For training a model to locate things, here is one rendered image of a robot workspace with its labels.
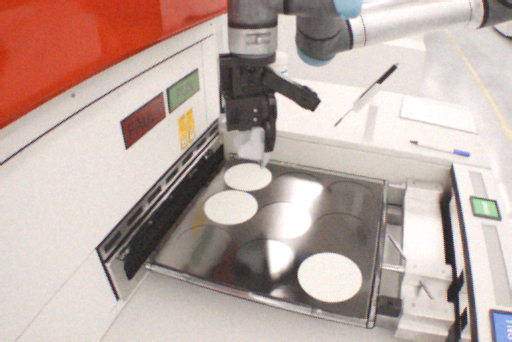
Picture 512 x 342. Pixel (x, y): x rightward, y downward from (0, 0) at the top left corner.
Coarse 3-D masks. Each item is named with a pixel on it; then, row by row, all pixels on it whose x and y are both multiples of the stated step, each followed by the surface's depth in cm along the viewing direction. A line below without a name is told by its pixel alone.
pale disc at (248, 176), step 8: (232, 168) 81; (240, 168) 81; (248, 168) 81; (256, 168) 81; (264, 168) 81; (232, 176) 79; (240, 176) 79; (248, 176) 79; (256, 176) 79; (264, 176) 79; (232, 184) 76; (240, 184) 76; (248, 184) 76; (256, 184) 76; (264, 184) 76
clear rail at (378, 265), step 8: (384, 184) 76; (384, 192) 73; (384, 200) 71; (384, 208) 69; (384, 216) 67; (384, 224) 65; (384, 232) 64; (384, 240) 62; (384, 248) 61; (376, 256) 59; (376, 264) 57; (376, 272) 56; (376, 280) 54; (376, 288) 53; (376, 296) 52; (376, 304) 51; (368, 312) 50; (376, 312) 50
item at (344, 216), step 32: (256, 192) 74; (288, 192) 74; (320, 192) 74; (352, 192) 74; (192, 224) 66; (224, 224) 66; (256, 224) 66; (288, 224) 66; (320, 224) 66; (352, 224) 66; (160, 256) 59; (192, 256) 60; (224, 256) 60; (256, 256) 60; (288, 256) 60; (352, 256) 59; (256, 288) 54; (288, 288) 54
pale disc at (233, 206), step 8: (224, 192) 74; (232, 192) 74; (240, 192) 74; (208, 200) 72; (216, 200) 72; (224, 200) 72; (232, 200) 72; (240, 200) 72; (248, 200) 72; (208, 208) 70; (216, 208) 70; (224, 208) 70; (232, 208) 70; (240, 208) 70; (248, 208) 70; (256, 208) 70; (208, 216) 68; (216, 216) 68; (224, 216) 68; (232, 216) 68; (240, 216) 68; (248, 216) 68
